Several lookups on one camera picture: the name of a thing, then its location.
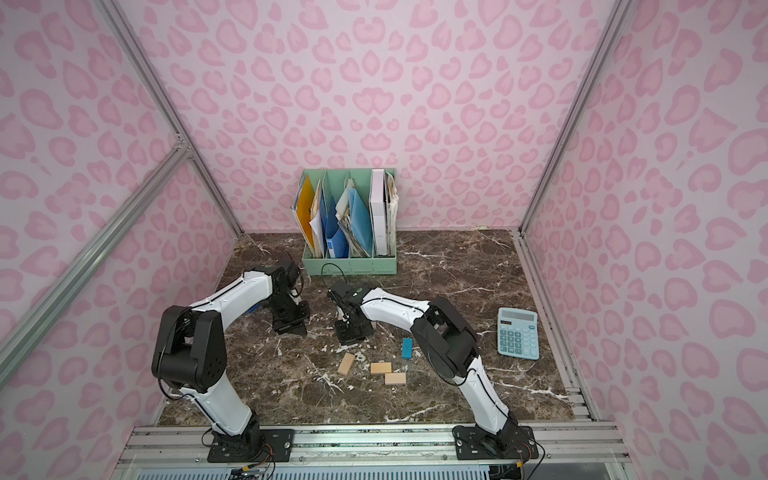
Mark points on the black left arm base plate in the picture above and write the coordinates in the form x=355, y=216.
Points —
x=254, y=446

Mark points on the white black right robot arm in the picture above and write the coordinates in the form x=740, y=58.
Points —
x=450, y=346

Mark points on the teal desk calculator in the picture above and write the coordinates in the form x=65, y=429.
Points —
x=517, y=333

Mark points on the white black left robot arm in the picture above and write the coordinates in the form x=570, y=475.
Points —
x=190, y=353

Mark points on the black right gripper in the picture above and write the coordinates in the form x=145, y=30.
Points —
x=352, y=327

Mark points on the small teal rectangular block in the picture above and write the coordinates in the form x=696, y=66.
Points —
x=407, y=349

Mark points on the aluminium front rail frame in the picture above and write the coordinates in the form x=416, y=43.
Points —
x=559, y=450

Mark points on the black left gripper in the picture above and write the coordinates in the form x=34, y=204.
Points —
x=289, y=321

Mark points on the papers and folders stack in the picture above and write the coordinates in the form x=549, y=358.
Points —
x=348, y=213

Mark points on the mint green file organizer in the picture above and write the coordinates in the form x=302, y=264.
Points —
x=348, y=264

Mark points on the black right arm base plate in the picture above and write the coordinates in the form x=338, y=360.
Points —
x=512, y=443

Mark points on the natural wooden block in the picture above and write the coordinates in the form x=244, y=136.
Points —
x=380, y=368
x=346, y=364
x=397, y=378

